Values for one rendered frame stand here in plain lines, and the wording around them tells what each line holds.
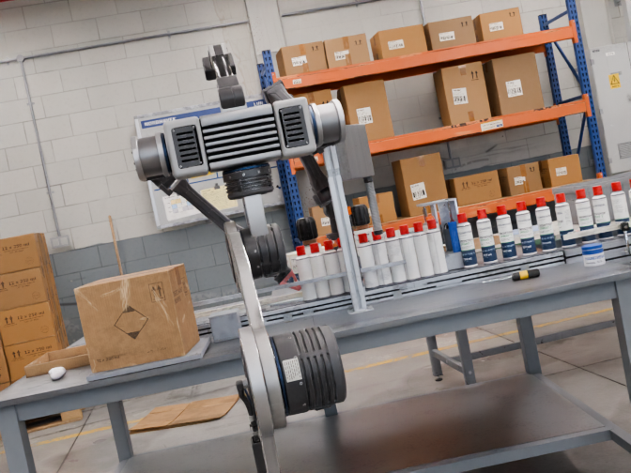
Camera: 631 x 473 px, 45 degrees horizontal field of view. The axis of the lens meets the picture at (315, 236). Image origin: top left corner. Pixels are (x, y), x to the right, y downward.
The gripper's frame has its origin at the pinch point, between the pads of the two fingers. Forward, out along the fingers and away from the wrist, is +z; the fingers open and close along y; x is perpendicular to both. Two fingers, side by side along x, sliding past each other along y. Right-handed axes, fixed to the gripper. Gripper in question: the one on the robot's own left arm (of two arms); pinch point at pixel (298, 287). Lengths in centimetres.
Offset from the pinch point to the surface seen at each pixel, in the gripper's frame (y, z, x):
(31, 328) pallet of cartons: 268, -92, 169
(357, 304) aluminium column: -17.2, 17.2, -10.5
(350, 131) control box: -13, -24, -54
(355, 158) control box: -13, -17, -48
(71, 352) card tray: 13, -47, 77
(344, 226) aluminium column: -15.4, -4.1, -27.8
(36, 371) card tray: -12, -51, 81
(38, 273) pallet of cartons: 272, -114, 137
